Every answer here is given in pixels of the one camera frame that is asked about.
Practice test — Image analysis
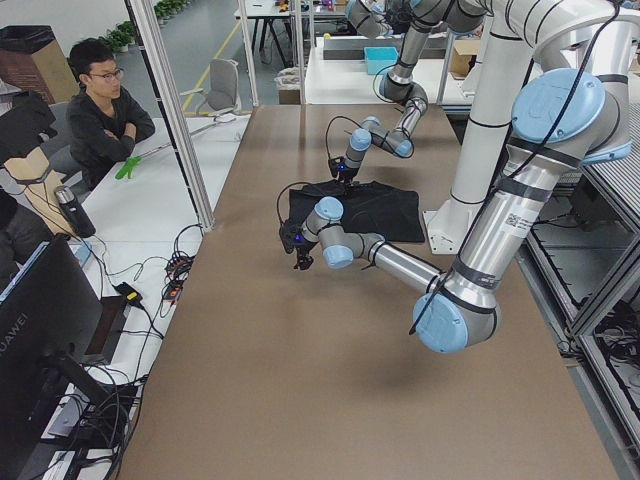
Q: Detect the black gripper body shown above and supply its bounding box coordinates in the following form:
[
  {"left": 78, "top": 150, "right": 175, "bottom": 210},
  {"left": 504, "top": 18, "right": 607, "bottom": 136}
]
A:
[
  {"left": 339, "top": 167, "right": 359, "bottom": 184},
  {"left": 294, "top": 235, "right": 317, "bottom": 260}
]

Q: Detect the black printed t-shirt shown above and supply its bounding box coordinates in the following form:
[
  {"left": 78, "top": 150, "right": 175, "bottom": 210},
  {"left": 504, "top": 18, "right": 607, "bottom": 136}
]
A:
[{"left": 284, "top": 180, "right": 425, "bottom": 243}]

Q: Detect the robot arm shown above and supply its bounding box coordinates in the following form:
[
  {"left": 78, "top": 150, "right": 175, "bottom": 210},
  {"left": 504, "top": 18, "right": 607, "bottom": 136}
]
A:
[
  {"left": 290, "top": 68, "right": 632, "bottom": 353},
  {"left": 328, "top": 1, "right": 485, "bottom": 184}
]

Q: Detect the blue plastic bin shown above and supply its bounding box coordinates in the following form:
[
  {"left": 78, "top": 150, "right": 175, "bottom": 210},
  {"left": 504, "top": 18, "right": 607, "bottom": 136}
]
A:
[{"left": 363, "top": 46, "right": 398, "bottom": 75}]

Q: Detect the red black USB hub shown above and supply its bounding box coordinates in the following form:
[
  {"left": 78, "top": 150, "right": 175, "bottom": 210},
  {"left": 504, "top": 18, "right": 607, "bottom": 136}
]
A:
[{"left": 162, "top": 250, "right": 195, "bottom": 304}]

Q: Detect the white office chair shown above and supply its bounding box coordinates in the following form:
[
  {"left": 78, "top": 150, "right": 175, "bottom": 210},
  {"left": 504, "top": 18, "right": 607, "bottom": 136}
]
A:
[{"left": 179, "top": 59, "right": 242, "bottom": 118}]

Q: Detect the black power adapter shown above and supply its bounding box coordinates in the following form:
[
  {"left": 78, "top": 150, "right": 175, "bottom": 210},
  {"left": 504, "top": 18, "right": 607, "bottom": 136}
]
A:
[{"left": 113, "top": 282, "right": 142, "bottom": 308}]

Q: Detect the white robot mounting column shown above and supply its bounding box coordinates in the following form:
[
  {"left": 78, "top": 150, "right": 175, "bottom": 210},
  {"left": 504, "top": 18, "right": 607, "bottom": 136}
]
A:
[{"left": 422, "top": 0, "right": 640, "bottom": 256}]

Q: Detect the green tipped reacher tool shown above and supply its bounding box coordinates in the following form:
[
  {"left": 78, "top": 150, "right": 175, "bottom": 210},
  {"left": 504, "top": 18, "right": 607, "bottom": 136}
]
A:
[{"left": 114, "top": 115, "right": 236, "bottom": 181}]

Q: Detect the black thermos bottle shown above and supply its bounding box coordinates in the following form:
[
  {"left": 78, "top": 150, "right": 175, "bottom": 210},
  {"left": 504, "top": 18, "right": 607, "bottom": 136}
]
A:
[{"left": 54, "top": 185, "right": 96, "bottom": 238}]

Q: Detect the seated man in black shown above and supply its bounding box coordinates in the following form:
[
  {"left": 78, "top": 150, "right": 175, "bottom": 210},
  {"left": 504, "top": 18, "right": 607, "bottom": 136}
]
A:
[{"left": 66, "top": 38, "right": 155, "bottom": 190}]

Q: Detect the black Huawei monitor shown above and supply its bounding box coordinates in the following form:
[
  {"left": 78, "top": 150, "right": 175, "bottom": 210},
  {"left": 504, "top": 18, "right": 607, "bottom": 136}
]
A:
[{"left": 1, "top": 235, "right": 126, "bottom": 479}]

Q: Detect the brown cardboard bin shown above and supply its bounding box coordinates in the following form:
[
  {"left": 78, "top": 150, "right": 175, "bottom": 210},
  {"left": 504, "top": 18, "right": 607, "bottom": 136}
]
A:
[{"left": 1, "top": 25, "right": 79, "bottom": 104}]

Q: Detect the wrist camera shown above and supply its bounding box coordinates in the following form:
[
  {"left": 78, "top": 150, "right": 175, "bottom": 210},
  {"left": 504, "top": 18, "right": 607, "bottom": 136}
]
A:
[
  {"left": 279, "top": 222, "right": 303, "bottom": 254},
  {"left": 328, "top": 157, "right": 346, "bottom": 182}
]

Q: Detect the aluminium frame post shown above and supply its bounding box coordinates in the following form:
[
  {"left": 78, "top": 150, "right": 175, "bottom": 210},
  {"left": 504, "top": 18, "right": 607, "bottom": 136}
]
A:
[{"left": 125, "top": 0, "right": 215, "bottom": 232}]

